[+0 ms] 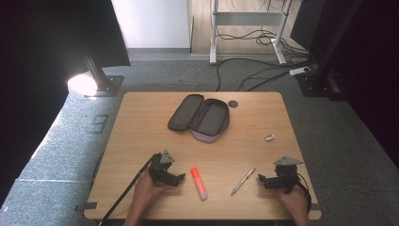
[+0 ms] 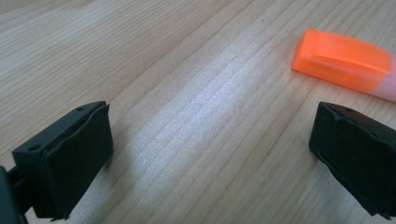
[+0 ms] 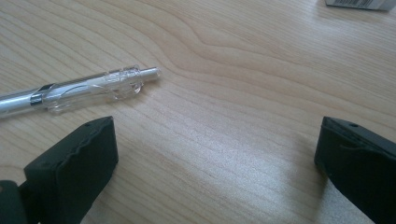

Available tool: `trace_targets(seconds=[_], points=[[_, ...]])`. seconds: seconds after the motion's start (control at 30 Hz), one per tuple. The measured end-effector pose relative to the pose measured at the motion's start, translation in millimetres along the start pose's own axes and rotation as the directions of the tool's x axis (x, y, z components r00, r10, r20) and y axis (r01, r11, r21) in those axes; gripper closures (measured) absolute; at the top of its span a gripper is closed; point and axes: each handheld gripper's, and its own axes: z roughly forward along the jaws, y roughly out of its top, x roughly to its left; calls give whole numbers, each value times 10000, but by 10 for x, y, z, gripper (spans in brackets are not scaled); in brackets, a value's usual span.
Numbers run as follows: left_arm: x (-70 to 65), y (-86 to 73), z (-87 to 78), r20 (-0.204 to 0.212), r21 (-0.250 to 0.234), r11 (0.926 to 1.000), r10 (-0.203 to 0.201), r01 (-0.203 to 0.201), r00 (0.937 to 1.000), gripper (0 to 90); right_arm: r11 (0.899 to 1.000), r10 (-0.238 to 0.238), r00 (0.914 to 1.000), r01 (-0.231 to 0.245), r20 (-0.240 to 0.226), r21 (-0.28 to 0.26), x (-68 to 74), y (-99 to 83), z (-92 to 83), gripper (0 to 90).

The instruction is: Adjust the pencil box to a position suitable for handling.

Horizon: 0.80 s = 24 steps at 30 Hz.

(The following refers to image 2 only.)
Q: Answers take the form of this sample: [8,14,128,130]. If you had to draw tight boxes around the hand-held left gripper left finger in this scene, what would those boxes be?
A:
[11,100,115,220]

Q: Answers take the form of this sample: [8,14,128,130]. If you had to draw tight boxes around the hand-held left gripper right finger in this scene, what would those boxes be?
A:
[308,101,396,220]

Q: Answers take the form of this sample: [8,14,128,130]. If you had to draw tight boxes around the orange highlighter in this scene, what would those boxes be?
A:
[290,27,396,104]

